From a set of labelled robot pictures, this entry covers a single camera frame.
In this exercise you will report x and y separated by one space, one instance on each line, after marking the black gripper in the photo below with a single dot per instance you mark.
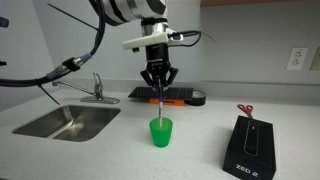
158 65

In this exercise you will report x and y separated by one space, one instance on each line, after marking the green plastic cup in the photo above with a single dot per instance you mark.
161 131

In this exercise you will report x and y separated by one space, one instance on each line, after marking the red handled scissors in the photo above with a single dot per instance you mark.
247 109

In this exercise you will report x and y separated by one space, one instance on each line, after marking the blue and white pen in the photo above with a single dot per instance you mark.
160 102

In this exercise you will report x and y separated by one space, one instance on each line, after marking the chrome sink faucet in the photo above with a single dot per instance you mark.
94 96

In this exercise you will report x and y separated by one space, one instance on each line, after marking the orange block under keyboard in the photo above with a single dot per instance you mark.
168 102

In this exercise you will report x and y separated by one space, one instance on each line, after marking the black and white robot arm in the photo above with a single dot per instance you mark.
151 13

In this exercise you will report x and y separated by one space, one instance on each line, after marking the white wall outlet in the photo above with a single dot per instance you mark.
296 58

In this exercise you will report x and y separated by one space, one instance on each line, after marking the stainless steel sink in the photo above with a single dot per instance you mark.
70 123

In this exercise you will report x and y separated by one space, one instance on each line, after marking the black ZED 2 box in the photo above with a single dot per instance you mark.
250 154

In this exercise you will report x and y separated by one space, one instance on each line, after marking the black tape roll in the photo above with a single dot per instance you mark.
198 98

